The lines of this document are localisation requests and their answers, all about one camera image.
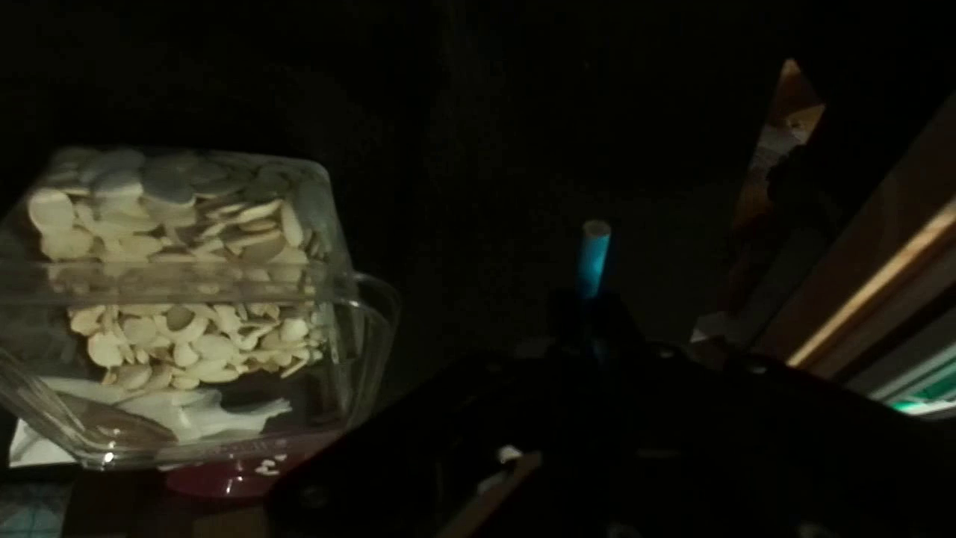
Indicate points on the pink bowl with candies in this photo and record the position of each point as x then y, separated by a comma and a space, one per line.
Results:
235, 479

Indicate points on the clear container of seeds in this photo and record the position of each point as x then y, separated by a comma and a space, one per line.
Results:
181, 300

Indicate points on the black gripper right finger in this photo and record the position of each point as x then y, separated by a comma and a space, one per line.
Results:
638, 348

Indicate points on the white paper napkin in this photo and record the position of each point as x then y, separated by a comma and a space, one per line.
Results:
196, 414

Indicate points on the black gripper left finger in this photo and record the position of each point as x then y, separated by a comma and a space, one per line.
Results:
556, 333

